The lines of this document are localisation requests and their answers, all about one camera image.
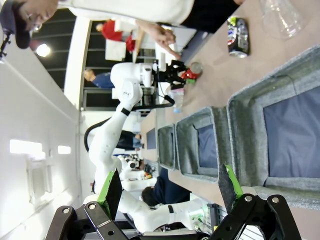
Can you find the dark blue soda can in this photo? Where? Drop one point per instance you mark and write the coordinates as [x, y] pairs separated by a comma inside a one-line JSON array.
[[237, 37]]

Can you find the bystander in navy shirt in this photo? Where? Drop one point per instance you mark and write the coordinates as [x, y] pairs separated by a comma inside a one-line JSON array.
[[102, 78]]

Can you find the person in white sweater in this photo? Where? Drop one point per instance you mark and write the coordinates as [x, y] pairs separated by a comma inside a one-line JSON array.
[[125, 7]]

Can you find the crushed clear plastic cup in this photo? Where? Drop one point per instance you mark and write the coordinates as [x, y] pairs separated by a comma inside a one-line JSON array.
[[282, 22]]

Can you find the person's right hand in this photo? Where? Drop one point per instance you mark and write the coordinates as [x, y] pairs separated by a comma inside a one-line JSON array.
[[163, 36]]

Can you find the clear wall holder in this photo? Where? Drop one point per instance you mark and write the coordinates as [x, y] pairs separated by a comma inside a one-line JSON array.
[[40, 180]]

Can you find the grey fabric basket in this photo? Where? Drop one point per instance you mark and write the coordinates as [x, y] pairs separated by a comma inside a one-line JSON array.
[[165, 145], [186, 140], [250, 125]]

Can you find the bystander in black jacket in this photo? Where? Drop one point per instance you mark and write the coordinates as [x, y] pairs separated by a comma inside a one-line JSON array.
[[127, 141]]

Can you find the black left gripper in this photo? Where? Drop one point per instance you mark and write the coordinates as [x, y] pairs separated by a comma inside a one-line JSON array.
[[162, 73]]

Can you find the bystander in red top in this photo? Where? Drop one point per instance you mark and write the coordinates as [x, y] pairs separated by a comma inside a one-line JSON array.
[[112, 30]]

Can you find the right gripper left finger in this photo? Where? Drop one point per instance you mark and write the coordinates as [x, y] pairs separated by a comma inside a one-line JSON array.
[[112, 195]]

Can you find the person's right forearm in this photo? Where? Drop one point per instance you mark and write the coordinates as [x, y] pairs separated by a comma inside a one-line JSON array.
[[148, 27]]

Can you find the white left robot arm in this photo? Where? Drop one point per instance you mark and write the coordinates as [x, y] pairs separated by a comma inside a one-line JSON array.
[[105, 145]]

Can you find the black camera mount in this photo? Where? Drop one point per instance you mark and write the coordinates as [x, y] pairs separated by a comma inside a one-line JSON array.
[[3, 47]]

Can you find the seated bystander in dark clothes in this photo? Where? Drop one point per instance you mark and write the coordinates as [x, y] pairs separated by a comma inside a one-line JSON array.
[[167, 190]]

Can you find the crushed red soda can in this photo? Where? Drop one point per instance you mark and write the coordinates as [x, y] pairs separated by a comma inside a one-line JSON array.
[[193, 71]]

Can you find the pink-label water bottle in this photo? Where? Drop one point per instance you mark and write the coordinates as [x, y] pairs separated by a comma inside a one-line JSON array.
[[178, 100]]

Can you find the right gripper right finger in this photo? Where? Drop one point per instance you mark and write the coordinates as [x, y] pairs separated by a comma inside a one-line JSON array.
[[228, 190]]

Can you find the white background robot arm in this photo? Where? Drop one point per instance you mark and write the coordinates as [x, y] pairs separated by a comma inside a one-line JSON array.
[[130, 167]]

